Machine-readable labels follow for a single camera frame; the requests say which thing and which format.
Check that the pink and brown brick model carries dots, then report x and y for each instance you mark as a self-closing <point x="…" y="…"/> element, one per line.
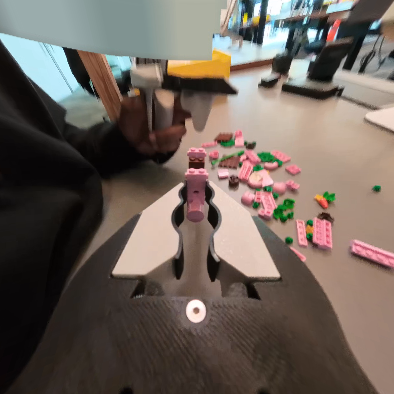
<point x="195" y="190"/>

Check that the person's left hand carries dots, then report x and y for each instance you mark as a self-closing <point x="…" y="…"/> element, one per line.
<point x="138" y="129"/>

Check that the wooden post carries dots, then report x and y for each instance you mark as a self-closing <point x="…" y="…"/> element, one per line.
<point x="101" y="83"/>

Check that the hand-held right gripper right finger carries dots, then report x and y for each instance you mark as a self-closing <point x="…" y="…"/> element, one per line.
<point x="243" y="246"/>

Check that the black camera charger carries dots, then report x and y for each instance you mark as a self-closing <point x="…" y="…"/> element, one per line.
<point x="281" y="64"/>

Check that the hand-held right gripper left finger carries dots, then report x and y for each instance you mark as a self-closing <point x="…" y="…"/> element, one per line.
<point x="147" y="243"/>

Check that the pile of pink toy bricks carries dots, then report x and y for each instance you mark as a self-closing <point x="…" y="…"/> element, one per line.
<point x="321" y="234"/>

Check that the yellow plastic bin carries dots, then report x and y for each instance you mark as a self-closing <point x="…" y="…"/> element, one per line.
<point x="215" y="66"/>

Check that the white book stand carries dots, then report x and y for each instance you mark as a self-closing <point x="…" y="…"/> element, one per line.
<point x="381" y="118"/>

